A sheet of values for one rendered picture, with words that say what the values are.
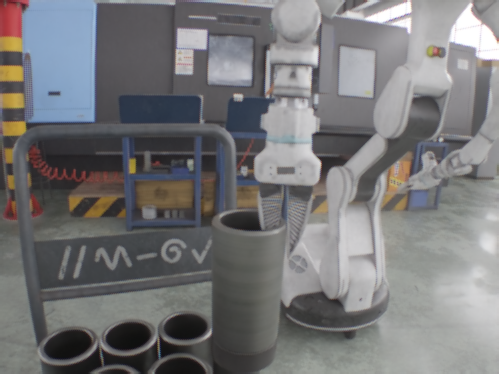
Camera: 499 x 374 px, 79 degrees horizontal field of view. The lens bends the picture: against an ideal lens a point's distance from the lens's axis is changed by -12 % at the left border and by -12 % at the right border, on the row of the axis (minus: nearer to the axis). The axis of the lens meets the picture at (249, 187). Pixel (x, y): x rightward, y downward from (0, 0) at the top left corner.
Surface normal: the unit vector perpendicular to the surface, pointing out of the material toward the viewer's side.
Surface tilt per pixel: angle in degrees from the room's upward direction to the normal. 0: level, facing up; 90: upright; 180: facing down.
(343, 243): 70
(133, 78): 86
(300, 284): 38
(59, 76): 86
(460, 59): 86
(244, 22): 86
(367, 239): 65
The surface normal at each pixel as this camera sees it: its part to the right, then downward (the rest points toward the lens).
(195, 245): 0.38, 0.11
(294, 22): -0.15, 0.31
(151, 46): 0.19, 0.18
